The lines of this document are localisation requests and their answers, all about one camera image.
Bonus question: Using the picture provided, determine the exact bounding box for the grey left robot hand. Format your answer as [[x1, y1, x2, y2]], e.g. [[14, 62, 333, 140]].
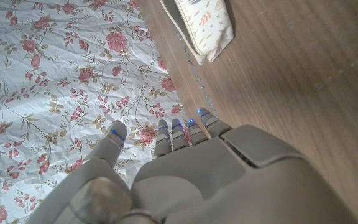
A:
[[25, 107, 358, 224]]

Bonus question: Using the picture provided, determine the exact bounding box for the cream patterned pen bag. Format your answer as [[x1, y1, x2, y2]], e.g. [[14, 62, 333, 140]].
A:
[[159, 0, 235, 66]]

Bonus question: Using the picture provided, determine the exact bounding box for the floral backdrop cloth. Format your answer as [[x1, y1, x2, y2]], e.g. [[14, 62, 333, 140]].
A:
[[0, 0, 186, 224]]

